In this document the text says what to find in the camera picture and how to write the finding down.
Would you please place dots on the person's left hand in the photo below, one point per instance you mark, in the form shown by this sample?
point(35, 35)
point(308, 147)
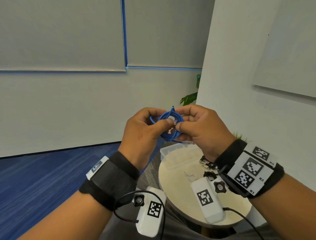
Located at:
point(140, 141)

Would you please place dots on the person's right hand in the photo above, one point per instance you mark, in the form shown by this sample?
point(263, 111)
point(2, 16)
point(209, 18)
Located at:
point(207, 133)

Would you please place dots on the clear plastic storage bin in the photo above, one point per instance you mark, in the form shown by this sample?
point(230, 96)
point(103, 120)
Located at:
point(177, 155)

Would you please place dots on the person's left forearm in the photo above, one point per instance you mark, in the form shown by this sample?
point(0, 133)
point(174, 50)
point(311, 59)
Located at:
point(66, 217)

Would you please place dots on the person's right forearm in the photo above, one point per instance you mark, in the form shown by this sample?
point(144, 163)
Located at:
point(288, 212)

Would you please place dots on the person's dark trousers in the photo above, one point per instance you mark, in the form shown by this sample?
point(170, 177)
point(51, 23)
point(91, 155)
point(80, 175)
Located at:
point(177, 230)

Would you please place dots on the black marker wristband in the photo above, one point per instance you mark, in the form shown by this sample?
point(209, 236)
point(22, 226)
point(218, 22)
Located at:
point(227, 153)
point(113, 180)

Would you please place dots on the small potted grass plant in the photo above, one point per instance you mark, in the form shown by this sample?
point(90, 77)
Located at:
point(239, 137)

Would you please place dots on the large leafy green plant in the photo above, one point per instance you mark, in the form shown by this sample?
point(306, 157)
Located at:
point(188, 99)

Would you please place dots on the small clear plastic piece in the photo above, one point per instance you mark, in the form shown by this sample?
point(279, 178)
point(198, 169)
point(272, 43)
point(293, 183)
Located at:
point(190, 177)

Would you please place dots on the round white table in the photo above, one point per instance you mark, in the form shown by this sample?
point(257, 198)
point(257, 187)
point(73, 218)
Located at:
point(177, 195)

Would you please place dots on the white wall whiteboard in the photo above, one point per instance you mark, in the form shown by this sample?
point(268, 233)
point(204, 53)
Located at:
point(291, 47)

